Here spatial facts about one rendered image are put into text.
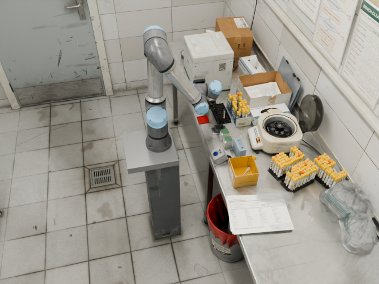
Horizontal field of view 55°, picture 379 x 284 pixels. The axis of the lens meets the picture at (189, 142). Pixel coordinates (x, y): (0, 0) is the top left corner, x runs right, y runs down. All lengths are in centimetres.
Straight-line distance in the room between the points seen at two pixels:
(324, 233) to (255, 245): 35
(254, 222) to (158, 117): 74
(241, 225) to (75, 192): 171
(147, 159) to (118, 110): 179
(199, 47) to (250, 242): 129
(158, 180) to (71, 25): 185
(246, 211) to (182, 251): 98
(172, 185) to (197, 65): 79
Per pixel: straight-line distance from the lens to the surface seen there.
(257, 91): 251
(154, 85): 200
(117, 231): 290
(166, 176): 223
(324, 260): 187
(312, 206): 202
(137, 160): 207
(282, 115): 227
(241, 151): 205
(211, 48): 246
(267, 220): 189
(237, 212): 189
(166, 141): 208
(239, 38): 284
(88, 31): 361
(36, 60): 378
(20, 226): 314
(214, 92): 206
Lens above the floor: 246
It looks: 46 degrees down
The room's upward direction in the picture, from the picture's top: straight up
